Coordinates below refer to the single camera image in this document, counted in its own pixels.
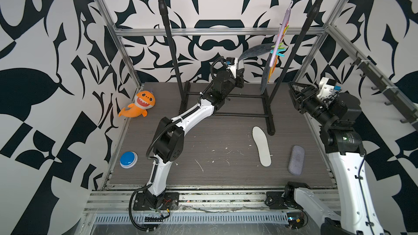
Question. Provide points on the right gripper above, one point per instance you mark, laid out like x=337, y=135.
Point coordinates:
x=310, y=95

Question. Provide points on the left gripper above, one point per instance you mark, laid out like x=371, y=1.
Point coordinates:
x=238, y=76

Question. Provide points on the dark grey felt insole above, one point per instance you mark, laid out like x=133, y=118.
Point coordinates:
x=256, y=51

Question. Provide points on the lilac round clip hanger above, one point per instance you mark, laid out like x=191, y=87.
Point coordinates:
x=278, y=48

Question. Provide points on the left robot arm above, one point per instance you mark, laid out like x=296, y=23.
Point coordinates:
x=168, y=141

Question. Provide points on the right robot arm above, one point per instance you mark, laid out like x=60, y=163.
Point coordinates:
x=336, y=112

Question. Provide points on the orange-edged insole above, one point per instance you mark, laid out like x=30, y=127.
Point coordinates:
x=261, y=142

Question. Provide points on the grey fabric case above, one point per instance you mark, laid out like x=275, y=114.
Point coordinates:
x=296, y=162

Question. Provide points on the orange shark plush toy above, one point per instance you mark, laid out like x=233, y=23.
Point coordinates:
x=143, y=101

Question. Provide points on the black garment rack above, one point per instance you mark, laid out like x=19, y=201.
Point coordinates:
x=266, y=98

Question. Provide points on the blue round button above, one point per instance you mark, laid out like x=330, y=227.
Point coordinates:
x=128, y=159

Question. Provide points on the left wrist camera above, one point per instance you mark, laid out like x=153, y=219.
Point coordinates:
x=232, y=66

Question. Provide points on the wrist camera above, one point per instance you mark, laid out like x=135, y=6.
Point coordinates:
x=327, y=88
x=232, y=66

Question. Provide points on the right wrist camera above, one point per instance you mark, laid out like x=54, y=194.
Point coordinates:
x=327, y=88

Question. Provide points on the wall hook rail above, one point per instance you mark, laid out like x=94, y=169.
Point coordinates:
x=394, y=95

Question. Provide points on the white cable duct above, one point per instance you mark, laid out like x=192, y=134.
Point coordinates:
x=216, y=218

